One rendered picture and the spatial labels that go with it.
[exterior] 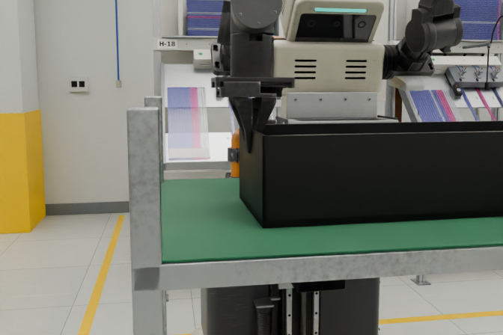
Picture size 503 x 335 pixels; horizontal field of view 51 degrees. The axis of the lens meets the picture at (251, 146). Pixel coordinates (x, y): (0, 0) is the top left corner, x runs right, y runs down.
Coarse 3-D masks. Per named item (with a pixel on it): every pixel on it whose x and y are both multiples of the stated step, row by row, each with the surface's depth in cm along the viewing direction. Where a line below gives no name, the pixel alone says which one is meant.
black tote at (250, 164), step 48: (240, 144) 78; (288, 144) 63; (336, 144) 64; (384, 144) 65; (432, 144) 66; (480, 144) 67; (240, 192) 79; (288, 192) 63; (336, 192) 65; (384, 192) 66; (432, 192) 67; (480, 192) 68
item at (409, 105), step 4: (400, 92) 326; (404, 92) 321; (408, 92) 320; (404, 96) 321; (408, 96) 317; (404, 100) 321; (408, 100) 316; (404, 104) 321; (408, 104) 316; (412, 104) 314; (408, 108) 316; (412, 108) 311; (408, 112) 316; (412, 112) 310; (416, 112) 309; (412, 116) 311; (416, 116) 307; (412, 120) 311; (416, 120) 306; (420, 120) 305
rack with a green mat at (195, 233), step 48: (144, 144) 50; (144, 192) 51; (192, 192) 84; (144, 240) 51; (192, 240) 59; (240, 240) 59; (288, 240) 59; (336, 240) 59; (384, 240) 59; (432, 240) 59; (480, 240) 59; (144, 288) 52; (192, 288) 53
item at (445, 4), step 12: (420, 0) 118; (432, 0) 115; (444, 0) 115; (420, 12) 116; (432, 12) 115; (444, 12) 116; (456, 12) 118; (408, 24) 121; (420, 24) 117; (432, 24) 116; (456, 24) 118; (408, 36) 122; (420, 36) 118; (432, 36) 116; (420, 48) 118; (432, 48) 118
